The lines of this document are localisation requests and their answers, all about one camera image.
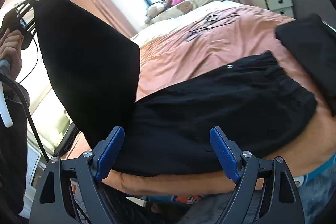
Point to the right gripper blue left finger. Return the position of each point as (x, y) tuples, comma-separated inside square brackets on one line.
[(54, 201)]

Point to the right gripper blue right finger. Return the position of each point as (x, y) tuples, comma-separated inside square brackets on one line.
[(280, 201)]

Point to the black pants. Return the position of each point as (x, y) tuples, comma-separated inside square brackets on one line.
[(94, 71)]

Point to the person's left hand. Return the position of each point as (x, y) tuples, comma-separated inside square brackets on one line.
[(11, 45)]

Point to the cream padded headboard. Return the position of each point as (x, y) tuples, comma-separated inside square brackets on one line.
[(49, 115)]

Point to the beige plush toy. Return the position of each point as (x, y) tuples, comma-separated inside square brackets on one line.
[(153, 13)]

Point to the bear print cushion bedding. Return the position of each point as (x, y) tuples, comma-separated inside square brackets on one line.
[(181, 8)]

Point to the folded black garment right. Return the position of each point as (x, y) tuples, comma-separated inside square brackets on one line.
[(312, 43)]

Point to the orange bed blanket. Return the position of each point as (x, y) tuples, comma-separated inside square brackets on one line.
[(167, 60)]

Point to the white bedside cabinet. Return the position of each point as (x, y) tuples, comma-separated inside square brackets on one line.
[(282, 7)]

